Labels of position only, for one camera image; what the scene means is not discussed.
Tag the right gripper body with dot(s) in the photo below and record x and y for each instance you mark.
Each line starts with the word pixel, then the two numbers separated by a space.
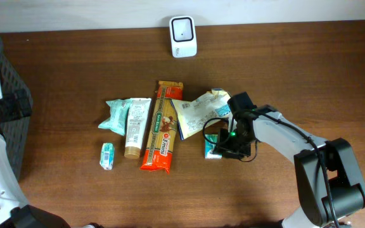
pixel 234 144

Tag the green tissue pack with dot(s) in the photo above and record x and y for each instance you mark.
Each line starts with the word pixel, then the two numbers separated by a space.
pixel 210 142

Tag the cream yellow snack bag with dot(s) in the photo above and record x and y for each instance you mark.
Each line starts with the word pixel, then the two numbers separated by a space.
pixel 192 115

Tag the orange spaghetti packet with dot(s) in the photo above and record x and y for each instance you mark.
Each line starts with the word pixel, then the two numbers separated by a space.
pixel 163 129

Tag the white cream tube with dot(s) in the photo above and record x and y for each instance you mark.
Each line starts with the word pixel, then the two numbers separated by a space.
pixel 136 125

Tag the teal wipes packet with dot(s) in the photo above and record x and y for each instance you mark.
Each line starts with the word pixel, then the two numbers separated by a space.
pixel 118 116

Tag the small teal gum box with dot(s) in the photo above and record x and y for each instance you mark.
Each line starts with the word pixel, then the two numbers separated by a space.
pixel 107 156

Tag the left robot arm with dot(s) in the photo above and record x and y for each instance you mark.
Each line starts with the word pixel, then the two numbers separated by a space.
pixel 15 210

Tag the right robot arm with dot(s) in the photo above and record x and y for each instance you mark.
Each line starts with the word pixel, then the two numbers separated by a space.
pixel 330 184

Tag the white barcode scanner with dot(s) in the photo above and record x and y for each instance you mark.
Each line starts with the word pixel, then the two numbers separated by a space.
pixel 183 36

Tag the dark grey plastic basket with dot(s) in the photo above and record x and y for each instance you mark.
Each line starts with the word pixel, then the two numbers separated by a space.
pixel 17 104

